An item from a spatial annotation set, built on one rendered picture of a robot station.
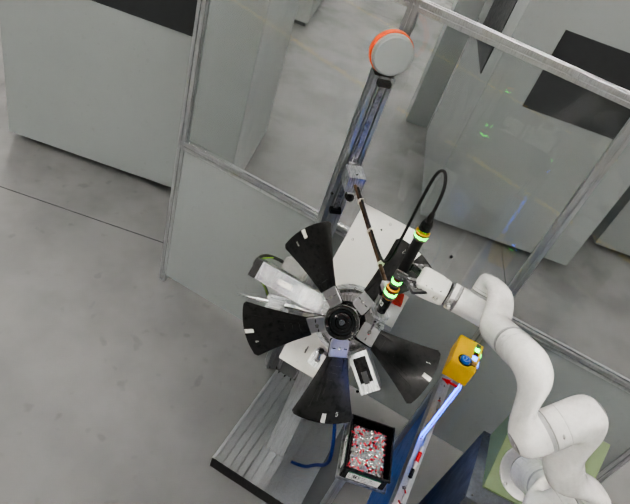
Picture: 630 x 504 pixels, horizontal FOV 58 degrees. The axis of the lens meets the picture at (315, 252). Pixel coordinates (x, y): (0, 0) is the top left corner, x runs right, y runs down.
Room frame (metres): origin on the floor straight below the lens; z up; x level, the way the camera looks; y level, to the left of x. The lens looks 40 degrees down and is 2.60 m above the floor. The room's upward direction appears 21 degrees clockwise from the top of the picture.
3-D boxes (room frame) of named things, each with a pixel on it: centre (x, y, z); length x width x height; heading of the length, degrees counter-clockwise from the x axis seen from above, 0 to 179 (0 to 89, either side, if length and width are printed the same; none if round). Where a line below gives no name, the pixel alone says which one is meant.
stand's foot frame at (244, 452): (1.60, -0.19, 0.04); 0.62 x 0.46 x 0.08; 167
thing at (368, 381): (1.39, -0.33, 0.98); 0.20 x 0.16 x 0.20; 167
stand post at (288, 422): (1.50, -0.16, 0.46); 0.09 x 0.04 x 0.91; 77
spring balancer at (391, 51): (2.04, 0.00, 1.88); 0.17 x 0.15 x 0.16; 77
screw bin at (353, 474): (1.16, -0.43, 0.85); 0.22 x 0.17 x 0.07; 3
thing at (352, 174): (1.95, -0.04, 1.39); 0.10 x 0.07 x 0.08; 22
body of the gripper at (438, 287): (1.35, -0.38, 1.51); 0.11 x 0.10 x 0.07; 77
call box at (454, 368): (1.58, -0.69, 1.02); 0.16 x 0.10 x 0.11; 167
